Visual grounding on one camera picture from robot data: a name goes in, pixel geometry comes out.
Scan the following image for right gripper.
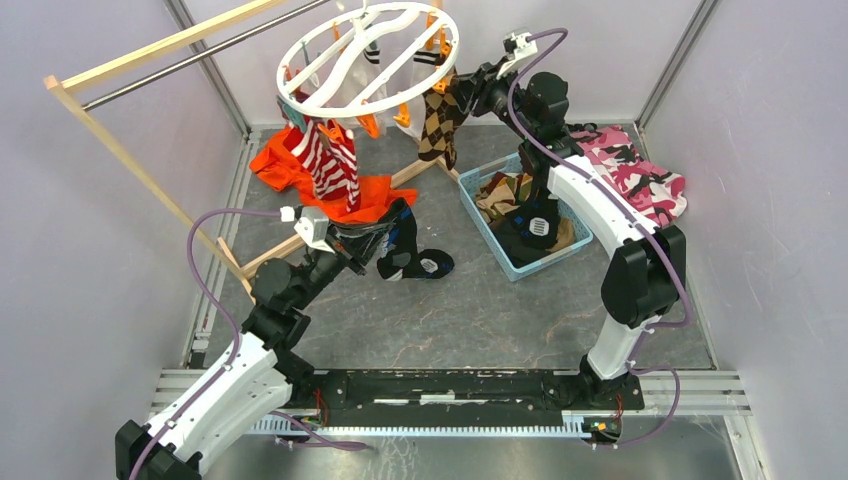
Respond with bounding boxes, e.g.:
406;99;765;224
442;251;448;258
444;55;537;141

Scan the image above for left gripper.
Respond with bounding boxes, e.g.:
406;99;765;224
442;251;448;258
292;218;393;310

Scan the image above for brown argyle sock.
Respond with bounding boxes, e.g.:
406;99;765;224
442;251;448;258
418;75;466;170

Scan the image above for black grey sock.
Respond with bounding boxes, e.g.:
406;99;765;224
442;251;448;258
492;198;575;268
377;198;455;281

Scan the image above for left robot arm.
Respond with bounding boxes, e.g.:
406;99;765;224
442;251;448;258
115;210;397;479

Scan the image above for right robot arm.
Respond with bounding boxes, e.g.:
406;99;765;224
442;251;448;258
447;64;692;408

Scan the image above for white round clip hanger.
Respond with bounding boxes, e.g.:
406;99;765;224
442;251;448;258
276;1;460;121

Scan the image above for red white striped sock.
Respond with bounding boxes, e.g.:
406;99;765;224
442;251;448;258
283;121;340;201
328;123;361;213

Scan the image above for orange cloth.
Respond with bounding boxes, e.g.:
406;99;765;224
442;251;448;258
249;121;418;224

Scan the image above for light blue laundry basket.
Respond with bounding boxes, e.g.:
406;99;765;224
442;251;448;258
458;154;594;282

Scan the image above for pink camouflage trousers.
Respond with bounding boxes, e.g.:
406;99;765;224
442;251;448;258
571;124;688;226

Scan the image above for metal hanging rod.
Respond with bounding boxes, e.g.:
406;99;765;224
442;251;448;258
82;0;329;111

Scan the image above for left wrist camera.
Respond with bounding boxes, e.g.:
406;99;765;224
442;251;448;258
279;205;334;253

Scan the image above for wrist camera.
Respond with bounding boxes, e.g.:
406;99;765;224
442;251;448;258
496;31;539;79
279;205;334;253

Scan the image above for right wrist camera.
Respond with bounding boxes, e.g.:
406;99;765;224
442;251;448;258
496;31;539;79

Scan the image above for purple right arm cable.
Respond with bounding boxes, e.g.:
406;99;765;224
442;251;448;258
506;28;692;450

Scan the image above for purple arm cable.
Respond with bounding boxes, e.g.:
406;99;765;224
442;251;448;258
127;208;372;480
506;28;692;450

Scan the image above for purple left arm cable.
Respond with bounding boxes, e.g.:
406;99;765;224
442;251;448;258
127;208;372;480

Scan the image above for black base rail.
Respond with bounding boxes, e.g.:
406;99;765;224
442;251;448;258
245;369;644;452

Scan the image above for wooden drying rack frame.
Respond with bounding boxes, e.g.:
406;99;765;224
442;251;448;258
42;0;462;303

